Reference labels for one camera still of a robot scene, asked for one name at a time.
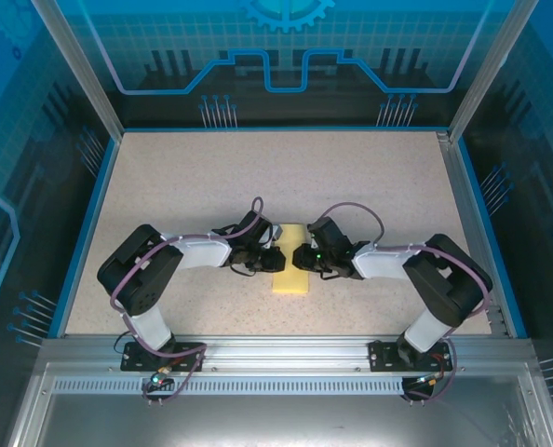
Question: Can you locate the cable connector with green light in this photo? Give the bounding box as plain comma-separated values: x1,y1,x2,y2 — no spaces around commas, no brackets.
146,366,174,388
413,372,447,388

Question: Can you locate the slotted grey cable duct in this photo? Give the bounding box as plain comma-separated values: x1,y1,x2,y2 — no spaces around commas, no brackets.
51,377,411,397

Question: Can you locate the blue grid print panel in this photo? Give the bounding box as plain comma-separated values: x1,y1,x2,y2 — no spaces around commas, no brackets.
0,0,121,447
457,0,553,447

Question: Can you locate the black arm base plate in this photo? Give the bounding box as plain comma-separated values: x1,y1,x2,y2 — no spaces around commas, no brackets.
368,339,462,373
120,341,208,373

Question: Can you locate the thin black cable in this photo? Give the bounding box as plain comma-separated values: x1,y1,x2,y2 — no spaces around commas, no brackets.
114,329,141,358

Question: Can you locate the blue table edge strip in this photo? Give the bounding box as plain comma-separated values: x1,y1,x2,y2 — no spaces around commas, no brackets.
455,138,530,339
47,137,121,339

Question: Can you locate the aluminium mounting beam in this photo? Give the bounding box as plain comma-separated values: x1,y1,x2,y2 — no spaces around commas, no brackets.
38,333,538,374

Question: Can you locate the grey metal tray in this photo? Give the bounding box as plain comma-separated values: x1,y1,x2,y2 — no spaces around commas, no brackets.
6,361,553,447

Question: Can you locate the aluminium table rail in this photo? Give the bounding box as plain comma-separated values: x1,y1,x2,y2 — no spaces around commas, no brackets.
436,131,511,337

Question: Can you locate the blue gear print panel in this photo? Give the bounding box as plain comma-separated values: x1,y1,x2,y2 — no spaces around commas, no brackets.
52,0,515,130

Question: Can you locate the aluminium frame post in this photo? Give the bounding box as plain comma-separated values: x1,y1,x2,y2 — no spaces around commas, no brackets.
30,0,125,141
445,0,538,143

